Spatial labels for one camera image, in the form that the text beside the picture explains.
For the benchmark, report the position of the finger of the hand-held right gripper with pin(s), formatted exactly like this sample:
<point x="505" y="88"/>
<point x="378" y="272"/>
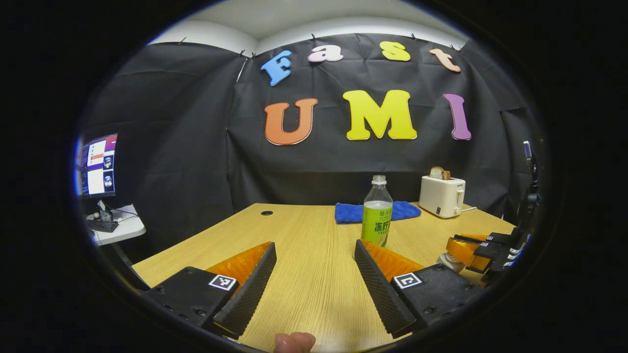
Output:
<point x="495" y="239"/>
<point x="488" y="255"/>

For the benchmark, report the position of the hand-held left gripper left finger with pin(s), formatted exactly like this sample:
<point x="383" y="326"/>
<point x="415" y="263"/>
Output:
<point x="248" y="289"/>

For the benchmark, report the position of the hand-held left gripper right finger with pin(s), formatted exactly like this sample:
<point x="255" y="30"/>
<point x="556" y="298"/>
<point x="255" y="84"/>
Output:
<point x="380" y="289"/>

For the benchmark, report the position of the grey ceramic teacup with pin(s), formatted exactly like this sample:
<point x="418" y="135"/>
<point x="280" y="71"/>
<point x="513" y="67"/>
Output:
<point x="454" y="267"/>

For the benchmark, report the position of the grey teacup lid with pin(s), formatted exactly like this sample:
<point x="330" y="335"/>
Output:
<point x="449" y="256"/>

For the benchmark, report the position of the green label water bottle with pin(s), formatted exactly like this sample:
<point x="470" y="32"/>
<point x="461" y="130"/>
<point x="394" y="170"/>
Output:
<point x="377" y="220"/>

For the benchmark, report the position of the white toaster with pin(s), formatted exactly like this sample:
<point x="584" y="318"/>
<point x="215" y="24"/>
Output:
<point x="441" y="196"/>

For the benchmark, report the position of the blue towel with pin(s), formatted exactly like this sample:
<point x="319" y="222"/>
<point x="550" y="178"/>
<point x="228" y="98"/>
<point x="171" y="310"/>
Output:
<point x="351" y="213"/>

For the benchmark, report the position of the toasted bread slice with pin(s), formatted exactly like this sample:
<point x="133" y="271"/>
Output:
<point x="439" y="173"/>

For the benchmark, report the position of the white side table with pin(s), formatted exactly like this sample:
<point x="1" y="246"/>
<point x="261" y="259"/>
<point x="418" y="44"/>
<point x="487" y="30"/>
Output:
<point x="127" y="230"/>

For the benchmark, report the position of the black keyboard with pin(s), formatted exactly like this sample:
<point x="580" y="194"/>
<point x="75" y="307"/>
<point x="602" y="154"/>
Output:
<point x="103" y="225"/>

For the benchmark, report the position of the computer monitor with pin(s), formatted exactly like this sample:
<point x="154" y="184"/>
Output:
<point x="98" y="166"/>

